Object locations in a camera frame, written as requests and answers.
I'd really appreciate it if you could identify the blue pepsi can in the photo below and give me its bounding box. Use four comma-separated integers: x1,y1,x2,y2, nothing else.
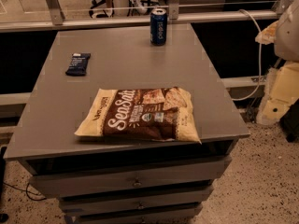
150,8,167,46

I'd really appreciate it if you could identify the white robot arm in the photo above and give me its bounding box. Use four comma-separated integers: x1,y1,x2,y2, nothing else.
255,0,299,125

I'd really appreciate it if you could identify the brown sea salt chip bag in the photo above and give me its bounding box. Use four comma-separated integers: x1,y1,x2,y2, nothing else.
75,87,200,142

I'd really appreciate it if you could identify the dark blue snack bar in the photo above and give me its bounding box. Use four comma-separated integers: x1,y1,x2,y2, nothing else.
65,53,91,77

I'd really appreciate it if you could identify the grey drawer cabinet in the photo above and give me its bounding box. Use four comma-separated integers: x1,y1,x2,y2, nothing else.
5,24,249,224

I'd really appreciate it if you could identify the middle grey drawer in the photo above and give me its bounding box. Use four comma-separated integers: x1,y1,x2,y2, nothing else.
59,183,213,217

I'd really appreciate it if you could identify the grey drawer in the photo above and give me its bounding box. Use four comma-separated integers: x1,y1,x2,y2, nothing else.
59,183,213,217
30,156,232,198
64,203,203,224

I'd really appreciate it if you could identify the bottom grey drawer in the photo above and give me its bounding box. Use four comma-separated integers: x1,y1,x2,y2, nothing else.
64,203,203,224

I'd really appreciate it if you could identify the top grey drawer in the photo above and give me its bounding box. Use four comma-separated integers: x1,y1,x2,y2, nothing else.
30,156,232,198

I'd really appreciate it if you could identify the white cable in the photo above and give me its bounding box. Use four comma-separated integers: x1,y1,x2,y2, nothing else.
232,8,265,102

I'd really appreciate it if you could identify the metal railing frame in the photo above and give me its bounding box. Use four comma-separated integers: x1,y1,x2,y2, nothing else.
0,0,293,32

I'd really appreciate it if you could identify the black floor cable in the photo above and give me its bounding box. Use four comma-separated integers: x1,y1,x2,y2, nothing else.
2,181,48,202

